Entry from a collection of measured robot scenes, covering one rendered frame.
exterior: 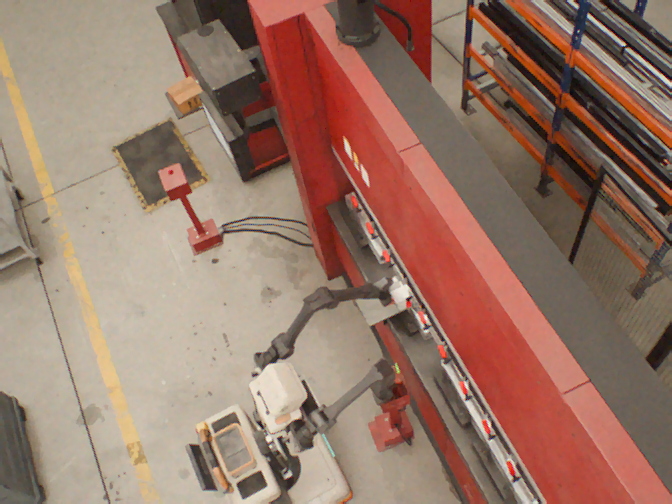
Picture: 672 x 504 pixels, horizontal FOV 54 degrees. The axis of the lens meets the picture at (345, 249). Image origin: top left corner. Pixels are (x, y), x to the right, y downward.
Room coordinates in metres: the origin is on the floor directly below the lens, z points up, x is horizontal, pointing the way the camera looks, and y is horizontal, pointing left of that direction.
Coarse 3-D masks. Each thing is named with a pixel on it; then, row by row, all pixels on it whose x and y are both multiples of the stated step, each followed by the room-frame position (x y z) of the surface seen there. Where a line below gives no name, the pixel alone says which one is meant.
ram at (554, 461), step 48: (336, 96) 2.32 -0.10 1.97; (336, 144) 2.45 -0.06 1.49; (384, 192) 1.84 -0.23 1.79; (432, 240) 1.40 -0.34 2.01; (432, 288) 1.39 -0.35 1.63; (480, 336) 1.02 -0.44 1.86; (480, 384) 0.97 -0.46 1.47; (528, 384) 0.74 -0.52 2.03; (528, 432) 0.67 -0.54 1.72; (576, 480) 0.44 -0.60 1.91
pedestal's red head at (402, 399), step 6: (396, 372) 1.38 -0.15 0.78; (396, 378) 1.34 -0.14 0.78; (396, 384) 1.32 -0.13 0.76; (402, 384) 1.32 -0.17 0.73; (396, 390) 1.29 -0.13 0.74; (402, 390) 1.30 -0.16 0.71; (408, 390) 1.24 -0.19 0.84; (396, 396) 1.26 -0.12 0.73; (402, 396) 1.24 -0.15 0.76; (408, 396) 1.23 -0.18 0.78; (390, 402) 1.21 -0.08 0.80; (396, 402) 1.22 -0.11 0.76; (402, 402) 1.22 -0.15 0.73; (408, 402) 1.23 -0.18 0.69; (384, 408) 1.21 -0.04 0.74; (390, 408) 1.21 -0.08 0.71; (396, 408) 1.22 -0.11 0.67
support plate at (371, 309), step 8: (392, 288) 1.78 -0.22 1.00; (360, 304) 1.72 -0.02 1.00; (368, 304) 1.71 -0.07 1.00; (376, 304) 1.70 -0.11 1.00; (400, 304) 1.67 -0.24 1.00; (368, 312) 1.66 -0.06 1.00; (376, 312) 1.65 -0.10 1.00; (384, 312) 1.64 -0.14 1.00; (392, 312) 1.63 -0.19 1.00; (400, 312) 1.63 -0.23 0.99; (368, 320) 1.61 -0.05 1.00; (376, 320) 1.60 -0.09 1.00
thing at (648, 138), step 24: (504, 24) 3.61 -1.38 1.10; (528, 24) 3.56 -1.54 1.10; (528, 48) 3.32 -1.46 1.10; (552, 48) 3.27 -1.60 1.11; (552, 72) 3.08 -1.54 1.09; (576, 72) 2.99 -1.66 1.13; (576, 96) 2.84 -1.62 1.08; (600, 96) 2.76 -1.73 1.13; (600, 120) 2.62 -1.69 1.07; (624, 120) 2.54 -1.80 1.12; (624, 144) 2.40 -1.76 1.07; (648, 144) 2.32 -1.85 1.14; (648, 168) 2.20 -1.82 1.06
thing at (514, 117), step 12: (516, 108) 3.46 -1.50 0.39; (516, 120) 3.31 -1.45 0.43; (528, 120) 3.32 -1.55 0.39; (528, 132) 3.17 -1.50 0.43; (540, 132) 3.18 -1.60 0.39; (540, 144) 3.04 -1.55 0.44; (564, 156) 2.92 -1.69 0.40; (564, 168) 2.78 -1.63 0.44; (576, 168) 2.80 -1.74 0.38; (576, 180) 2.66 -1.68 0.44; (588, 180) 2.67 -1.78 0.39; (588, 192) 2.54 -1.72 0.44; (600, 192) 2.56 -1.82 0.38; (600, 204) 2.42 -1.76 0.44; (612, 204) 2.45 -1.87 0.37; (612, 216) 2.31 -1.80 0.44; (612, 228) 2.27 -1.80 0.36; (636, 228) 2.23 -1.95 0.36; (624, 240) 2.15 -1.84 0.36; (636, 240) 2.10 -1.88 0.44; (648, 240) 2.11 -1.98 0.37
